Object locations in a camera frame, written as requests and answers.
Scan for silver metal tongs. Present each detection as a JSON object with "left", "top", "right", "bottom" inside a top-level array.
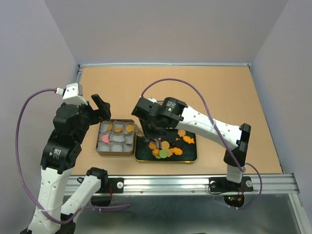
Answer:
[{"left": 135, "top": 125, "right": 161, "bottom": 148}]

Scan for plain round orange cookie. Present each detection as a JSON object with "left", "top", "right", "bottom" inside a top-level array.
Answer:
[{"left": 107, "top": 124, "right": 113, "bottom": 131}]

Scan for dotted round yellow cookie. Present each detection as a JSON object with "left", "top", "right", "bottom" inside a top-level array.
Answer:
[{"left": 126, "top": 124, "right": 135, "bottom": 133}]

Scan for pink round cookie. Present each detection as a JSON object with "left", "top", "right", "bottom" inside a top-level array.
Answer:
[{"left": 101, "top": 135, "right": 110, "bottom": 143}]

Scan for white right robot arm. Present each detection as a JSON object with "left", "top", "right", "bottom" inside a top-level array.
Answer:
[{"left": 132, "top": 97, "right": 251, "bottom": 190}]

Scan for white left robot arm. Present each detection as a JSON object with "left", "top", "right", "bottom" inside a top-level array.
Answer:
[{"left": 22, "top": 94, "right": 111, "bottom": 234}]

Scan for chocolate chip round cookie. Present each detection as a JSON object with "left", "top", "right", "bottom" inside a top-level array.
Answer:
[{"left": 148, "top": 142, "right": 157, "bottom": 150}]

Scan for swirl flower cookie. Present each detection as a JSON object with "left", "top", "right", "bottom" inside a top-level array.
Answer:
[{"left": 152, "top": 148, "right": 160, "bottom": 157}]

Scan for brown cookie tin box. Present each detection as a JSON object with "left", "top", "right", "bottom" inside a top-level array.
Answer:
[{"left": 96, "top": 119, "right": 136, "bottom": 156}]

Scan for green round cookie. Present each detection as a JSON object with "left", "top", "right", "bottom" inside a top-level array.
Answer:
[{"left": 159, "top": 149, "right": 169, "bottom": 158}]

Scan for leaf-shaped orange cookie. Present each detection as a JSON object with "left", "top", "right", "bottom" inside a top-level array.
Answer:
[{"left": 177, "top": 130, "right": 186, "bottom": 137}]

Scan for large fish-shaped cookie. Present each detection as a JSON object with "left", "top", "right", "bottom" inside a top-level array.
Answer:
[{"left": 183, "top": 136, "right": 195, "bottom": 144}]

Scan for black gold-rimmed tray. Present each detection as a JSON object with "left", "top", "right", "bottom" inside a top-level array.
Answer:
[{"left": 135, "top": 130, "right": 197, "bottom": 163}]

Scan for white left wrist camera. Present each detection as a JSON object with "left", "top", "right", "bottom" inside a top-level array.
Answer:
[{"left": 55, "top": 83, "right": 87, "bottom": 106}]

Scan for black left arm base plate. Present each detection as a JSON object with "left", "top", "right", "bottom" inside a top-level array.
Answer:
[{"left": 97, "top": 177, "right": 124, "bottom": 194}]

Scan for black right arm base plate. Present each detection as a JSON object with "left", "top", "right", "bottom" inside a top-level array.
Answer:
[{"left": 209, "top": 176, "right": 254, "bottom": 193}]

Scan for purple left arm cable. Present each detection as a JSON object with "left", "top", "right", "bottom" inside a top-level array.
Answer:
[{"left": 16, "top": 87, "right": 132, "bottom": 225}]

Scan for aluminium front rail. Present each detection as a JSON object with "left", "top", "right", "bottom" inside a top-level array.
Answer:
[{"left": 110, "top": 174, "right": 300, "bottom": 196}]

